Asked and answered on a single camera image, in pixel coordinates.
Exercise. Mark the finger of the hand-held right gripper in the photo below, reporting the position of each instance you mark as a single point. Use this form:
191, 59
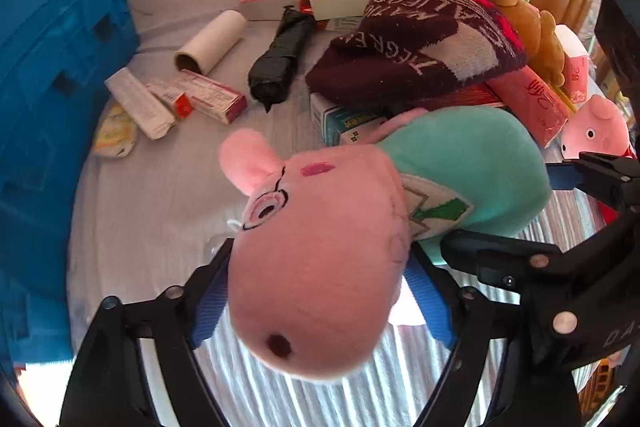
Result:
480, 252
562, 177

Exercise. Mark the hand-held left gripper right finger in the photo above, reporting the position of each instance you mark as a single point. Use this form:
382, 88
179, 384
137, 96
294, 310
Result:
430, 302

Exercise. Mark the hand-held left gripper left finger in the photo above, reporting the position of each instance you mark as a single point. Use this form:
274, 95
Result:
212, 302

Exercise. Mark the pig plush teal shirt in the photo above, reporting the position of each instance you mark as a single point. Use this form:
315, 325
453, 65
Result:
325, 257

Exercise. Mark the blue plastic crate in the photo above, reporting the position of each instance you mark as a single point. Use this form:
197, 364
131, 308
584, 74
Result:
50, 82

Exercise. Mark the white cloth-covered desktop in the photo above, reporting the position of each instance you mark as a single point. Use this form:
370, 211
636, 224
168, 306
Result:
165, 207

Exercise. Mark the pink pig plush red dress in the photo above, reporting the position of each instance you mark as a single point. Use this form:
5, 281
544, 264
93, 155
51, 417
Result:
595, 127

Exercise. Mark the red plastic packet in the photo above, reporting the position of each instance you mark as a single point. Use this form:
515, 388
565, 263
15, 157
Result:
535, 107

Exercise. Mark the yellow sticks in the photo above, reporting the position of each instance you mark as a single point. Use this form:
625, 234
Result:
562, 99

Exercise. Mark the pink white carton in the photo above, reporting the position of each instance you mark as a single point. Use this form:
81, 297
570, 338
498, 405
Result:
575, 67

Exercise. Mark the brown bear plush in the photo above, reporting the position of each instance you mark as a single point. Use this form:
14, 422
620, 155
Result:
530, 22

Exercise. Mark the white blue medicine box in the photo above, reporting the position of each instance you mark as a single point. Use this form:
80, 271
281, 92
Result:
345, 124

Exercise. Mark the yellow white packet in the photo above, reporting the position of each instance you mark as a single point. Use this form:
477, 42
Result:
115, 132

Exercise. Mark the small orange red box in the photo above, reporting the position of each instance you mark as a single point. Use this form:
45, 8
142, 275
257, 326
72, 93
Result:
175, 102

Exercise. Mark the pink red medicine box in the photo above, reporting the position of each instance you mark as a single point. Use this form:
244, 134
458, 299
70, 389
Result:
215, 97

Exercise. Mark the maroon knit hat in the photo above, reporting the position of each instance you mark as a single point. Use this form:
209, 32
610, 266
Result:
400, 52

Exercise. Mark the long white medicine box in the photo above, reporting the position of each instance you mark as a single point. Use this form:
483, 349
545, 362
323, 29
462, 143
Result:
140, 104

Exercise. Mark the black folded umbrella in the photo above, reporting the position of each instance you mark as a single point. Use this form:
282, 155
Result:
275, 67

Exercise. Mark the white paper roll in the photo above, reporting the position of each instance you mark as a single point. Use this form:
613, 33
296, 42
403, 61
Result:
212, 39

